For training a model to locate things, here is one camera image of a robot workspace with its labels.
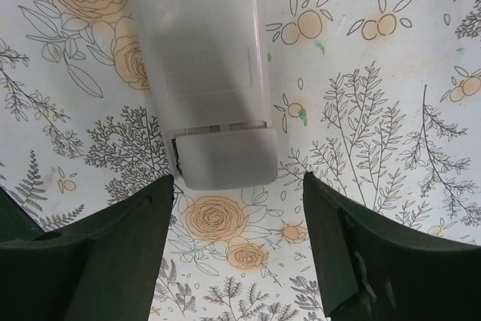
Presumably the white remote control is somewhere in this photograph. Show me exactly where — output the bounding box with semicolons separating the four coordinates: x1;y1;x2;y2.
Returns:
129;0;276;180

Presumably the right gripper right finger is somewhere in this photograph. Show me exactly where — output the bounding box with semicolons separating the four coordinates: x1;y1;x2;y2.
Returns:
303;172;480;320

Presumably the floral table mat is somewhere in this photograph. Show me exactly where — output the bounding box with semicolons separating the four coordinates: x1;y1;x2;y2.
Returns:
1;0;480;320

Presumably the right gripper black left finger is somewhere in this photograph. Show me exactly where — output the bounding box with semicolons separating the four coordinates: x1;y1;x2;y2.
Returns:
1;176;174;320

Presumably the white battery cover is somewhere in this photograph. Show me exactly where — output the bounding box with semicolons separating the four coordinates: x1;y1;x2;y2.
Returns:
176;128;278;191

